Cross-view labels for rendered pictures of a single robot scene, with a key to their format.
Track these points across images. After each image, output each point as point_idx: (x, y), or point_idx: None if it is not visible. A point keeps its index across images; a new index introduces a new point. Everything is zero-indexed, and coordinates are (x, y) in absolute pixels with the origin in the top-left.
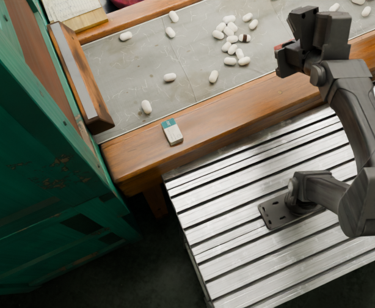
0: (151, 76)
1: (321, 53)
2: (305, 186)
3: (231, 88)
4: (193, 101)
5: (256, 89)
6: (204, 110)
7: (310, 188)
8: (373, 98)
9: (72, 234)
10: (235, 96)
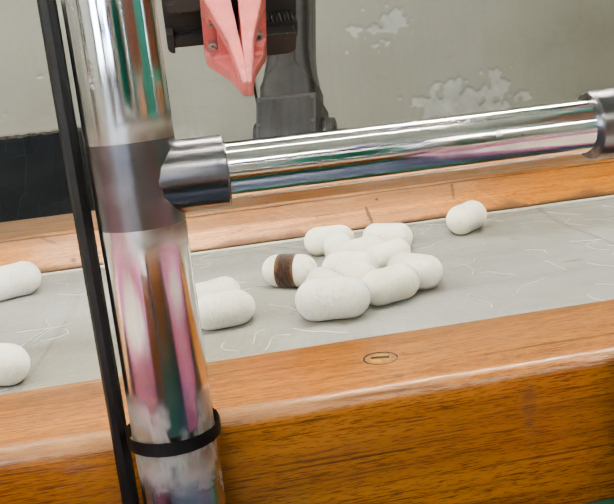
0: None
1: None
2: (319, 92)
3: (407, 223)
4: (547, 208)
5: (329, 193)
6: (510, 170)
7: (315, 75)
8: None
9: None
10: (404, 184)
